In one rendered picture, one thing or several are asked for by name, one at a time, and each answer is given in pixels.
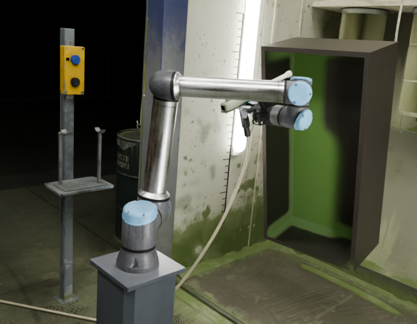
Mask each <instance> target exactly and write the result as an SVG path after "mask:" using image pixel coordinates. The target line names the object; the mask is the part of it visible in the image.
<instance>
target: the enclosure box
mask: <svg viewBox="0 0 417 324"><path fill-rule="evenodd" d="M397 53H398V42H396V41H381V40H351V39H321V38H305V37H298V38H296V37H294V38H291V39H287V40H282V41H279V42H275V43H272V44H267V45H264V46H261V58H262V80H273V79H275V78H277V77H279V76H281V75H283V74H285V72H287V71H291V72H292V76H291V77H307V78H311V79H312V97H311V99H310V102H309V107H308V109H309V110H310V111H311V112H312V122H311V124H310V126H309V127H308V128H307V129H306V130H295V129H291V128H287V127H280V126H277V125H275V126H270V125H262V143H263V227H264V238H265V239H267V240H271V241H273V242H275V243H278V244H281V245H283V246H286V247H288V248H291V249H295V250H296V251H299V252H302V253H304V254H307V255H310V256H312V257H315V258H318V259H320V260H323V261H325V262H328V263H331V264H333V265H336V266H339V267H342V268H344V269H347V270H349V271H352V272H354V271H355V270H356V268H358V266H359V265H360V264H361V263H362V262H363V261H364V260H365V258H366V257H367V256H368V255H369V254H370V253H371V252H372V251H373V250H374V249H375V247H376V246H377V245H378V243H379V236H380V223H381V216H382V203H383V196H384V183H385V176H386V164H387V151H388V144H389V131H390V124H391V112H392V104H393V92H394V85H395V73H396V60H397ZM291 77H289V78H285V79H283V80H290V78H291ZM283 80H281V81H283Z"/></svg>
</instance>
